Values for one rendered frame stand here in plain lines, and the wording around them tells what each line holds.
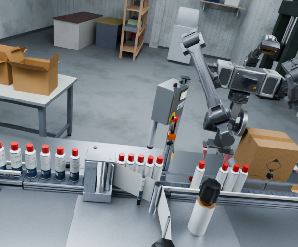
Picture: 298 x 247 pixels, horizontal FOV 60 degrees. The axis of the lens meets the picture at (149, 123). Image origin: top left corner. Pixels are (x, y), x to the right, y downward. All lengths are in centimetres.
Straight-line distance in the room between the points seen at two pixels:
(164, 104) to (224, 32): 817
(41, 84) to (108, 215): 168
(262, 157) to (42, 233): 134
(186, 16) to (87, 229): 681
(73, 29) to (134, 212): 651
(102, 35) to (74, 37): 99
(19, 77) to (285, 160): 235
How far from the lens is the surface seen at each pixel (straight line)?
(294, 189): 205
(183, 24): 757
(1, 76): 295
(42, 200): 149
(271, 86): 181
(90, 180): 129
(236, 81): 175
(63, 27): 758
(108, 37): 809
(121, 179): 138
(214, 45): 937
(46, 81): 265
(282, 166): 192
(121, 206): 138
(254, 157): 179
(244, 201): 167
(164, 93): 123
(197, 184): 152
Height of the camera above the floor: 189
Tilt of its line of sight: 28 degrees down
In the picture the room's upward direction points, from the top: 10 degrees clockwise
